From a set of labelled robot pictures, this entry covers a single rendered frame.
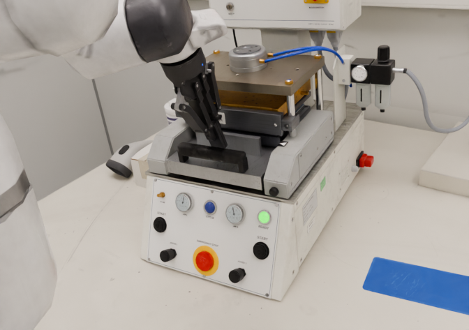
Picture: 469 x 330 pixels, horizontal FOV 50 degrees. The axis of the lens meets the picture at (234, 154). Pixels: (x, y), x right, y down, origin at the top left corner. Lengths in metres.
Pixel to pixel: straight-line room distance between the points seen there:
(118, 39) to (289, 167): 0.40
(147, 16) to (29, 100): 1.75
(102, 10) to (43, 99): 2.12
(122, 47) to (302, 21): 0.53
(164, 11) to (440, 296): 0.69
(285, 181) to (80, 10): 0.66
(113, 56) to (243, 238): 0.45
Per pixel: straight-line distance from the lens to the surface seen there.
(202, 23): 0.83
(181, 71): 0.85
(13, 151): 0.33
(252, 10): 1.19
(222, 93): 1.09
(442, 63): 1.52
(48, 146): 2.50
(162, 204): 1.08
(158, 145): 1.08
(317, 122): 1.05
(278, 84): 0.96
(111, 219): 1.31
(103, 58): 0.72
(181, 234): 1.06
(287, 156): 0.93
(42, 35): 0.33
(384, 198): 1.26
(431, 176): 1.29
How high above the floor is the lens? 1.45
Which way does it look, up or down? 28 degrees down
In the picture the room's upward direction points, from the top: 8 degrees counter-clockwise
